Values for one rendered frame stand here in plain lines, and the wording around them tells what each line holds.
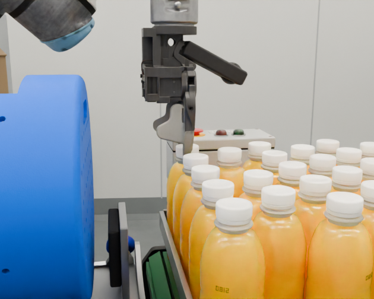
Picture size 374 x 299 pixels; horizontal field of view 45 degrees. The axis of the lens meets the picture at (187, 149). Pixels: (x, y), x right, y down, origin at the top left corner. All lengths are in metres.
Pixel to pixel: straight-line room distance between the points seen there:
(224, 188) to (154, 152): 2.87
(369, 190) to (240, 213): 0.18
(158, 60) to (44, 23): 0.38
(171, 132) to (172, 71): 0.10
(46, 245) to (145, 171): 2.98
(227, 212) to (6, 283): 0.23
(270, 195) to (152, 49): 0.32
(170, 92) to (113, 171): 2.76
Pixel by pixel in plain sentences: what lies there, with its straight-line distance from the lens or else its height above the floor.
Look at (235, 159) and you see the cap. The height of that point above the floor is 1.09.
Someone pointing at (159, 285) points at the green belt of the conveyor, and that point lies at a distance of 0.75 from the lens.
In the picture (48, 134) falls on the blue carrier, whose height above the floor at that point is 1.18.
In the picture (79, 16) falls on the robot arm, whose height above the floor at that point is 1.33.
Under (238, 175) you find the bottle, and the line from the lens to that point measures 0.72.
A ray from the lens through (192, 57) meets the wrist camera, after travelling 0.72.
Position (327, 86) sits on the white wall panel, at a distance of 3.55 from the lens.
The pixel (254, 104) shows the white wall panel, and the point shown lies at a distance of 3.41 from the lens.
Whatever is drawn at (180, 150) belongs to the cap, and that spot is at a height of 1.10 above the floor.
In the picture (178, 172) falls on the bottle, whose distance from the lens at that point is 0.74.
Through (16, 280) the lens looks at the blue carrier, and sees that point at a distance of 0.50.
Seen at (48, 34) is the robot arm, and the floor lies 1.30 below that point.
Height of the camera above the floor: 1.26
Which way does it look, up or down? 13 degrees down
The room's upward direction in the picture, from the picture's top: straight up
